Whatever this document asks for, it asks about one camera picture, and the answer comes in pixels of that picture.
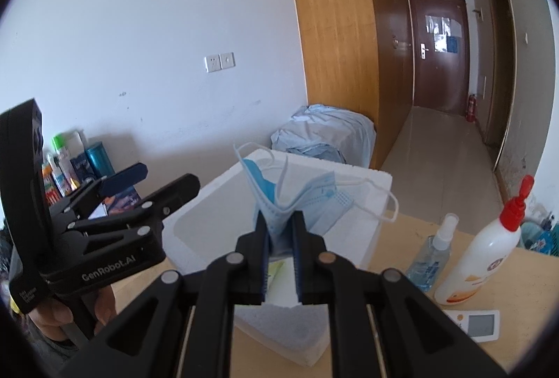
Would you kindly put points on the green cap spray bottle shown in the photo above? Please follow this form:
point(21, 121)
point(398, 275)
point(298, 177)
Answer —
point(65, 163)

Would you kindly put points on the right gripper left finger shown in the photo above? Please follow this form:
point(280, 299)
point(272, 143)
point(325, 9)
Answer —
point(181, 325)

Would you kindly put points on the white remote control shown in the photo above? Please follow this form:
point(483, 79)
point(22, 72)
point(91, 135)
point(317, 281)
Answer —
point(481, 326)

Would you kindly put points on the dark brown entrance door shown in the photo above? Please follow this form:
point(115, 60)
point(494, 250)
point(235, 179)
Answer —
point(441, 55)

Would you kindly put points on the blue surgical face mask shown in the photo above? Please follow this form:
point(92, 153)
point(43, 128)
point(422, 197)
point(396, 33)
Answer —
point(341, 203)

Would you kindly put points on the wooden wardrobe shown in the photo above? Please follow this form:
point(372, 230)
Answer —
point(357, 56)

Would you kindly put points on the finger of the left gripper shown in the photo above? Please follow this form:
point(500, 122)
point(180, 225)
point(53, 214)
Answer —
point(148, 212)
point(86, 199)

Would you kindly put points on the teal metal can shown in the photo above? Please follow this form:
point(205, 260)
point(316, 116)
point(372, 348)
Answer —
point(96, 156)

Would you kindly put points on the orange cap bottle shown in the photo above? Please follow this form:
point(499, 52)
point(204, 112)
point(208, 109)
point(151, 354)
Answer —
point(52, 194)

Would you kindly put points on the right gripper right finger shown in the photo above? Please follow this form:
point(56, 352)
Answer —
point(381, 324)

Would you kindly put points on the white lotion pump bottle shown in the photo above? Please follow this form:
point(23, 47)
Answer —
point(487, 252)

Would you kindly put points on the white styrofoam box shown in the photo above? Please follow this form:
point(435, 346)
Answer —
point(208, 227)

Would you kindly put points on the white double wall socket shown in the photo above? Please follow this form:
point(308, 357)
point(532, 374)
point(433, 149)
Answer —
point(219, 62)

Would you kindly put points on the colourful patterned mat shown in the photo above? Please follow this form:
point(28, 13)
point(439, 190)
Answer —
point(122, 202)

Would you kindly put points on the person's left hand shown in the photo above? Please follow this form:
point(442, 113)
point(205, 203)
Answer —
point(51, 315)

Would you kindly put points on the red fire extinguisher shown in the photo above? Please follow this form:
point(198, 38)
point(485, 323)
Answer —
point(470, 111)

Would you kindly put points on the clear blue spray bottle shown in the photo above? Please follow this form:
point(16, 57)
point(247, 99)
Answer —
point(434, 254)

